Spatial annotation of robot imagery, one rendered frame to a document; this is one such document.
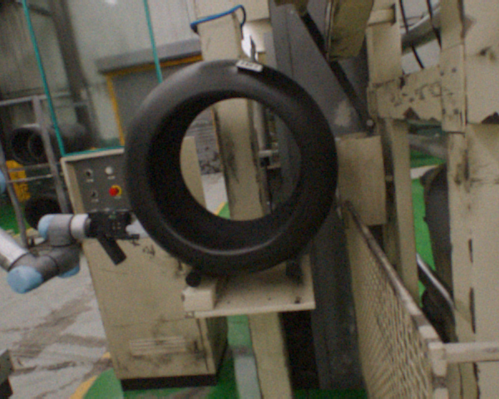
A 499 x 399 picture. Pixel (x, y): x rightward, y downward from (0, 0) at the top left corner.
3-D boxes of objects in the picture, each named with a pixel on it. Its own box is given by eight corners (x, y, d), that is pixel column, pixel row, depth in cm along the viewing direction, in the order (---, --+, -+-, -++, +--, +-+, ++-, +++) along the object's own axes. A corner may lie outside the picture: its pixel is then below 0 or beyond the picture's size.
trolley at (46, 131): (81, 234, 578) (48, 106, 540) (120, 229, 573) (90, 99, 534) (27, 268, 448) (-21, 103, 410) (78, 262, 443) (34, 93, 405)
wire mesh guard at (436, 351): (359, 367, 148) (340, 194, 134) (364, 367, 147) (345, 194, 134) (456, 736, 61) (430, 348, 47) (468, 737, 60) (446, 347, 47)
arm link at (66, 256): (40, 283, 114) (34, 248, 112) (67, 268, 125) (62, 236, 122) (61, 285, 112) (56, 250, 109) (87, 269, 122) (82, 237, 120)
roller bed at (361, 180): (336, 214, 146) (327, 137, 140) (375, 209, 143) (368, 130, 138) (343, 229, 127) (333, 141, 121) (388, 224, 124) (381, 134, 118)
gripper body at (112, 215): (121, 214, 109) (82, 214, 110) (125, 242, 110) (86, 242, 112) (132, 207, 116) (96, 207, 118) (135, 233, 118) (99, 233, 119)
